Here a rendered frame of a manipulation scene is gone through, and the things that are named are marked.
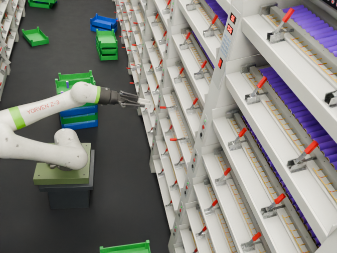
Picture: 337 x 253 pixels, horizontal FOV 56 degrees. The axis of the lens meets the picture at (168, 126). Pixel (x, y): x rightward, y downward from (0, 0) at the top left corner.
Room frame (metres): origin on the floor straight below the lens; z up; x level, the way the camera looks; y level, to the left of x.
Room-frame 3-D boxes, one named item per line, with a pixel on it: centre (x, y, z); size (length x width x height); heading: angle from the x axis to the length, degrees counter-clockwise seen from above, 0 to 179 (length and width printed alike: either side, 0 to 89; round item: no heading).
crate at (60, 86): (2.05, 0.79, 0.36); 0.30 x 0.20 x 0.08; 118
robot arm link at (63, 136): (1.29, 0.58, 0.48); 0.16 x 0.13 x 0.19; 40
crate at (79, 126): (2.05, 0.79, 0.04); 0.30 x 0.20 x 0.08; 118
